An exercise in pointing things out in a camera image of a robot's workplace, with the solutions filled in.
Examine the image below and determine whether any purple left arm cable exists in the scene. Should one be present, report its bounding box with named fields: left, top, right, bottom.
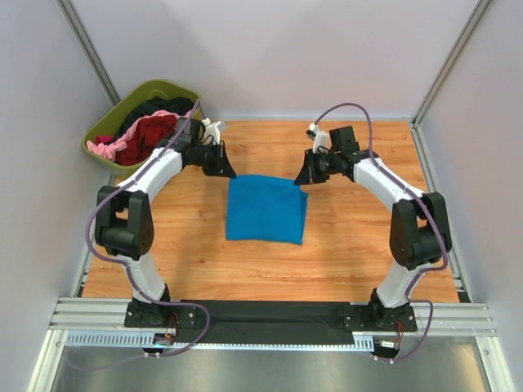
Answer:
left=65, top=97, right=212, bottom=372

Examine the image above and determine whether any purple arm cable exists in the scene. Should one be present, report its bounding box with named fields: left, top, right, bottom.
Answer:
left=65, top=97, right=212, bottom=372
left=314, top=101, right=449, bottom=365

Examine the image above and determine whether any aluminium front frame beam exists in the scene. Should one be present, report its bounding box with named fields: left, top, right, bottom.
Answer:
left=49, top=297, right=495, bottom=337

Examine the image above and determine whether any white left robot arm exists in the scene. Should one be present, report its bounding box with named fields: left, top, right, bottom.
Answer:
left=91, top=118, right=236, bottom=327

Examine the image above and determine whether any right aluminium frame post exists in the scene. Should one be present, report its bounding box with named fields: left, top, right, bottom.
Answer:
left=411, top=0, right=494, bottom=127

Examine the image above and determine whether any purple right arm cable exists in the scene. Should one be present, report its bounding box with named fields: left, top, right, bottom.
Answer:
left=314, top=101, right=449, bottom=365

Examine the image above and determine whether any green plastic laundry bin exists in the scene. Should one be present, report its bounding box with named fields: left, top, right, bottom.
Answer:
left=82, top=79, right=200, bottom=177

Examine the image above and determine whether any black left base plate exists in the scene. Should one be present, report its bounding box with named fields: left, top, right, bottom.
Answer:
left=123, top=299, right=207, bottom=329

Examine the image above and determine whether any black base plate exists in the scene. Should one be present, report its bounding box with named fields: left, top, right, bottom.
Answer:
left=334, top=303, right=418, bottom=332
left=123, top=299, right=207, bottom=329

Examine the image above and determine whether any aluminium frame post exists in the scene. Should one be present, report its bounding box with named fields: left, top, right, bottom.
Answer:
left=56, top=0, right=120, bottom=106
left=411, top=0, right=494, bottom=127

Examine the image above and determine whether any blue t shirt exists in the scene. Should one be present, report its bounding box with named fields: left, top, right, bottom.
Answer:
left=226, top=175, right=308, bottom=245

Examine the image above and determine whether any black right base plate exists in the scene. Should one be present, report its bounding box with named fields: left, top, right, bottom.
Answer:
left=334, top=303, right=418, bottom=332

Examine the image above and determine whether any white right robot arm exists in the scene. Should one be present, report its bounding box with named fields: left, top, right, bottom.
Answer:
left=294, top=122, right=452, bottom=331

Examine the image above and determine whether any left aluminium frame post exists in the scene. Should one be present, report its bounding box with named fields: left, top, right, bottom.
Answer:
left=56, top=0, right=120, bottom=106

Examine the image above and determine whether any dark red garment in bin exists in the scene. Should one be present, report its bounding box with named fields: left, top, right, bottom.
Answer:
left=94, top=115, right=181, bottom=167

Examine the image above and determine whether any pink garment in bin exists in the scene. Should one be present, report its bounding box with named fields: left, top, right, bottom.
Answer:
left=84, top=109, right=196, bottom=163

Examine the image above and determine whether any slotted aluminium cable rail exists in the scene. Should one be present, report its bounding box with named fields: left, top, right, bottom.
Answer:
left=65, top=330, right=375, bottom=352

